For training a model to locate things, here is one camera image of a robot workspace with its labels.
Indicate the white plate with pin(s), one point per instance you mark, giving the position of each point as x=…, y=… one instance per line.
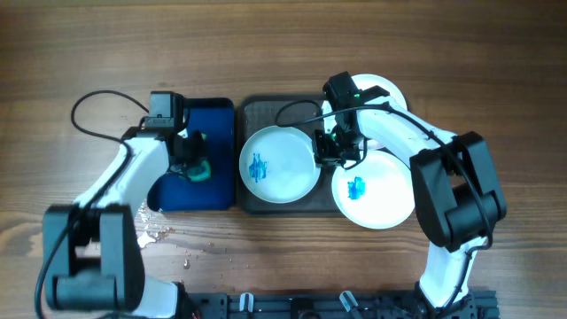
x=377, y=194
x=277, y=165
x=366, y=81

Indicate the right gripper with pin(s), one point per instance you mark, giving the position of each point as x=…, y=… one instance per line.
x=325, y=157

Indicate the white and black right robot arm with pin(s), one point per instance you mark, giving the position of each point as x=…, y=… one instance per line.
x=457, y=194

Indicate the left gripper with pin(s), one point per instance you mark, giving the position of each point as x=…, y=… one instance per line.
x=195, y=136

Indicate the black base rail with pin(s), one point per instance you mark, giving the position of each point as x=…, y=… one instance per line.
x=380, y=305

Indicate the dark brown serving tray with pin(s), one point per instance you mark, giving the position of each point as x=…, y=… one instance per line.
x=261, y=111

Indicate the green and yellow sponge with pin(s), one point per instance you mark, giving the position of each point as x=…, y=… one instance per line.
x=196, y=174

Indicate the blue water tray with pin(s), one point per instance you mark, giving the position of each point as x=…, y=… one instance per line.
x=214, y=118

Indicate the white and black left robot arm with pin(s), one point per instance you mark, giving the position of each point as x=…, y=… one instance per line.
x=91, y=258

